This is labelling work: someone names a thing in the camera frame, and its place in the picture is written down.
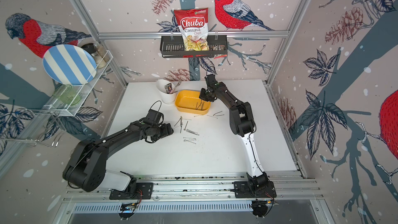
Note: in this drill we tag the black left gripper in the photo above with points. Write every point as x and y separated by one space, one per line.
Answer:
166 131

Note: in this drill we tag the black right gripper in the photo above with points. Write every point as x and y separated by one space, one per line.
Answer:
201 97

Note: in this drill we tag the yellow plastic storage box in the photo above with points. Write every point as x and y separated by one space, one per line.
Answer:
188 101

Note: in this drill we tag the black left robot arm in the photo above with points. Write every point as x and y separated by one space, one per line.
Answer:
86 168

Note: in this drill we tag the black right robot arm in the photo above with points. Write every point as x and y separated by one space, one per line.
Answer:
242 123

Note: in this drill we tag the white utensil holder cup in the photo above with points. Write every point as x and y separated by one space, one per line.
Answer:
167 90

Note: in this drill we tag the red cassava chips bag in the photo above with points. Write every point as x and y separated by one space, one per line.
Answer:
193 25

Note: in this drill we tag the light spice jar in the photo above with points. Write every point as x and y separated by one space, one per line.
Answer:
102 52

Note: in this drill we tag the green glass cup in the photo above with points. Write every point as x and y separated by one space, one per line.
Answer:
67 95

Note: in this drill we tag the dark lid spice jar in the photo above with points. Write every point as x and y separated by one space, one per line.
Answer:
91 49

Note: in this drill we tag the blue white striped plate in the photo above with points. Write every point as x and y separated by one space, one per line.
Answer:
69 65

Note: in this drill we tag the black wire wall basket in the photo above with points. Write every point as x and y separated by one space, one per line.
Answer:
177 47

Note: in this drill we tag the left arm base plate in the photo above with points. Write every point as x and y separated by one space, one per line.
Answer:
133 191

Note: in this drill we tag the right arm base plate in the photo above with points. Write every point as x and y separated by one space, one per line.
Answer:
255 187

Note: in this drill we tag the clear wire wall shelf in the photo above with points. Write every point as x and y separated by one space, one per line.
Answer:
57 108

